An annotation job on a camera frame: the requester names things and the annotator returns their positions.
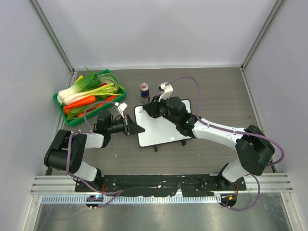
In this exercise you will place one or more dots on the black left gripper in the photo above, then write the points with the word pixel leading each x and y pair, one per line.
pixel 134 128

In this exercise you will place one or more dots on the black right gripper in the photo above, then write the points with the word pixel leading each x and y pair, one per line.
pixel 152 108

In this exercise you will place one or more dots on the white whiteboard black frame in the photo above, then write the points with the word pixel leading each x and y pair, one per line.
pixel 157 130

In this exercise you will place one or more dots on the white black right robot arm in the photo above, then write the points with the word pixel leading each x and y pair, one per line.
pixel 254 151

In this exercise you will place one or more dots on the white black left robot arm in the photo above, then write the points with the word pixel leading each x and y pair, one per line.
pixel 67 148

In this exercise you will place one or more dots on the Red Bull can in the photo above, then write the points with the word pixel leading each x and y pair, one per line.
pixel 145 93

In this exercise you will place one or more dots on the green celery stalks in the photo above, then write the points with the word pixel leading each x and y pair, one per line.
pixel 108 89

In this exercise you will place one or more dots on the orange carrot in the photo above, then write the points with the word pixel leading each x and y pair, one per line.
pixel 81 102

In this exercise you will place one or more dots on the green long beans bundle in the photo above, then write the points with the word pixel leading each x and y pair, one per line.
pixel 108 78

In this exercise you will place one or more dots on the bok choy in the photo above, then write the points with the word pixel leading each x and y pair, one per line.
pixel 86 83

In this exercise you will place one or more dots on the green plastic tray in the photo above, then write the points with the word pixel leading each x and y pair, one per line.
pixel 73 122

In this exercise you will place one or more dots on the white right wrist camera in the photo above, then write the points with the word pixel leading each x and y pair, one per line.
pixel 166 91

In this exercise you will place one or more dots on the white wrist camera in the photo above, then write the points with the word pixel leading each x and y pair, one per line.
pixel 166 91
pixel 120 107

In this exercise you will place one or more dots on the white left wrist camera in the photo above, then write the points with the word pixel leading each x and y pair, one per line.
pixel 120 107

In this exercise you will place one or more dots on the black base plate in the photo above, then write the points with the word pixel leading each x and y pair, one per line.
pixel 193 185

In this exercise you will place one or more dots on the white slotted cable duct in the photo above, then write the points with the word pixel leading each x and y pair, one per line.
pixel 97 199

